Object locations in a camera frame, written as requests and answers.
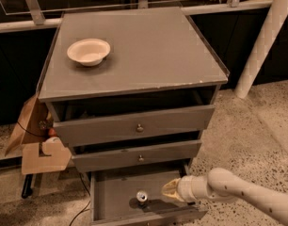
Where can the grey bottom drawer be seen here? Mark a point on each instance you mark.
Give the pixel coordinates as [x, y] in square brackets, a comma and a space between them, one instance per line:
[113, 197]

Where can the brass middle drawer knob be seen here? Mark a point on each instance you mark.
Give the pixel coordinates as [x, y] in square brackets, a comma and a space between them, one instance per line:
[140, 158]

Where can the grey middle drawer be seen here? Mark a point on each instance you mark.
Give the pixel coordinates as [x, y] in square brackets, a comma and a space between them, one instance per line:
[121, 154]

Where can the white paper bowl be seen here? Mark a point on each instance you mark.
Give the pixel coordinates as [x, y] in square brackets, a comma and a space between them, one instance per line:
[88, 52]

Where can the grey drawer cabinet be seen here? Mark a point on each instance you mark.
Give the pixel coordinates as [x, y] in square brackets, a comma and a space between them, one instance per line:
[151, 50]

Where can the redbull can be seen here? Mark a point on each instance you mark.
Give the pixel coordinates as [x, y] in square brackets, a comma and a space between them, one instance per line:
[142, 198]

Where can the white diagonal pole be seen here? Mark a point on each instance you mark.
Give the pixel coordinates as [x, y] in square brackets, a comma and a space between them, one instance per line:
[273, 22]

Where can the brass top drawer knob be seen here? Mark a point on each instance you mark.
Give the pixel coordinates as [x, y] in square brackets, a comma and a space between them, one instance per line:
[139, 128]

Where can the grey drawer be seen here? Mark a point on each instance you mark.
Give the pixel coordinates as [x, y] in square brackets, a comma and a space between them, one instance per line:
[113, 197]
[115, 118]
[121, 154]

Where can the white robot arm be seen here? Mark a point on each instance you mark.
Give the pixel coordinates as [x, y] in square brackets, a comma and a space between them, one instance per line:
[221, 185]

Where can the brass drawer knob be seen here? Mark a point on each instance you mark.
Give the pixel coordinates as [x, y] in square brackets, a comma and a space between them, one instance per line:
[140, 158]
[139, 128]

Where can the grey top drawer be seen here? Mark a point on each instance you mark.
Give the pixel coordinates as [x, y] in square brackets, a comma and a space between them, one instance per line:
[115, 118]

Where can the brown cardboard piece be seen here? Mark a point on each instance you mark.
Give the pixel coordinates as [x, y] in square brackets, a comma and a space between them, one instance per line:
[31, 126]

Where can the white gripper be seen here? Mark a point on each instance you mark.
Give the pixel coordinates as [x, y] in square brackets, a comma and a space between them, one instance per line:
[184, 188]

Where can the wooden bracket block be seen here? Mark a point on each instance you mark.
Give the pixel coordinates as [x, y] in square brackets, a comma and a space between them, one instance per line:
[47, 156]

